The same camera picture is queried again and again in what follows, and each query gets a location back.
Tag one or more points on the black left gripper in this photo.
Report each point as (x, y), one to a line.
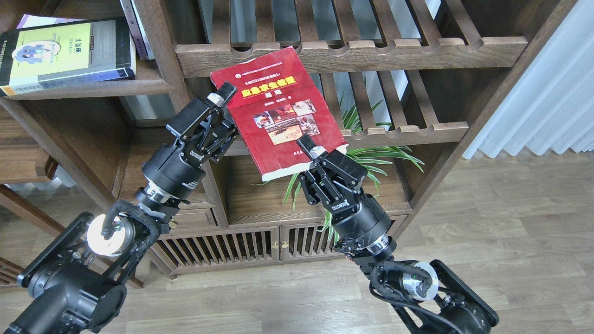
(202, 132)

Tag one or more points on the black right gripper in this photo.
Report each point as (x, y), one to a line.
(335, 181)

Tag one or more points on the red cover book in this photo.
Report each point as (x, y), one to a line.
(277, 103)

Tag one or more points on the green and black book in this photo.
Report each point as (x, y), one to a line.
(74, 53)

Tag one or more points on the pale lilac white book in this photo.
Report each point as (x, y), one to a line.
(34, 21)

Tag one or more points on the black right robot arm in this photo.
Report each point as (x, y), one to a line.
(428, 297)

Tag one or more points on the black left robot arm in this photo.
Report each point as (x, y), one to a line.
(78, 282)

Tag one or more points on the green spider plant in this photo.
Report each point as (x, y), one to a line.
(368, 157)

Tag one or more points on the grey upright book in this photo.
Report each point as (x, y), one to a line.
(134, 28)

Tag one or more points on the dark wooden bookshelf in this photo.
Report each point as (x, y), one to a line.
(440, 74)

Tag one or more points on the white blue upright book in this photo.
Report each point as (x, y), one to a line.
(149, 49)

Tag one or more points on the white sheer curtain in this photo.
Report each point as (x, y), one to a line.
(551, 108)

